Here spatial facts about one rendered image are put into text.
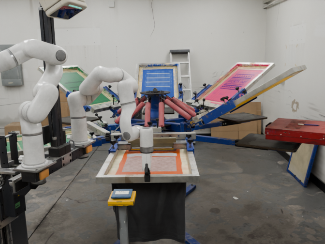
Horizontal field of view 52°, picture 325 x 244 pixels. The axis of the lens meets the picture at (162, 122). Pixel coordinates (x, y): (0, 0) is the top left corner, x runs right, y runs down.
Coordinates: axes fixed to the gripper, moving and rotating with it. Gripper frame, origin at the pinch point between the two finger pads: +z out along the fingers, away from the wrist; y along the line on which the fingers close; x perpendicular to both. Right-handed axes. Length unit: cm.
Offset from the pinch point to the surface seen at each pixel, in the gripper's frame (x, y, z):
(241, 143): 71, -82, 3
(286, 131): 99, -60, -11
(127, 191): -9.1, 17.9, 0.9
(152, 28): -16, -471, -118
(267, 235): 103, -104, 98
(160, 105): 6, -121, -23
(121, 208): -12.2, 21.1, 8.7
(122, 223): -12.1, 21.1, 17.3
